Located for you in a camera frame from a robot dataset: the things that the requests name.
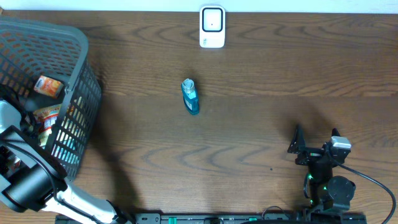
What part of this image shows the blue mouthwash bottle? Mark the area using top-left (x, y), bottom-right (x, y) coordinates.
top-left (181, 78), bottom-right (200, 115)

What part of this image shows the light blue snack packet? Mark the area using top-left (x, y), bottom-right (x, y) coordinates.
top-left (52, 138), bottom-right (79, 164)

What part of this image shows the small orange snack box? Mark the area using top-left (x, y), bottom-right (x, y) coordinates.
top-left (34, 75), bottom-right (64, 98)

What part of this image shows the beige snack bag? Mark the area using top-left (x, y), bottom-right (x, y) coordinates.
top-left (33, 104), bottom-right (75, 149)

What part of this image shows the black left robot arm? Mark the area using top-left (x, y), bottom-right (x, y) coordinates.
top-left (1, 100), bottom-right (135, 223)

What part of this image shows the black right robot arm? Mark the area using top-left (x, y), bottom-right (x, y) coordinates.
top-left (287, 125), bottom-right (356, 222)

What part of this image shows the grey plastic shopping basket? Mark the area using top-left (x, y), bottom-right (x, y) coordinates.
top-left (1, 17), bottom-right (102, 180)

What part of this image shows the black right camera cable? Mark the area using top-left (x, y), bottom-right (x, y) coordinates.
top-left (325, 146), bottom-right (397, 224)

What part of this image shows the black camera cable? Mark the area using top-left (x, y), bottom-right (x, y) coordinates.
top-left (325, 146), bottom-right (397, 224)
top-left (0, 139), bottom-right (60, 200)

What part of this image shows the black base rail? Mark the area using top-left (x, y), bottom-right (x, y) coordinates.
top-left (55, 212), bottom-right (368, 224)

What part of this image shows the black left camera cable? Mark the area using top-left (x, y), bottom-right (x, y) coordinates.
top-left (0, 139), bottom-right (60, 200)

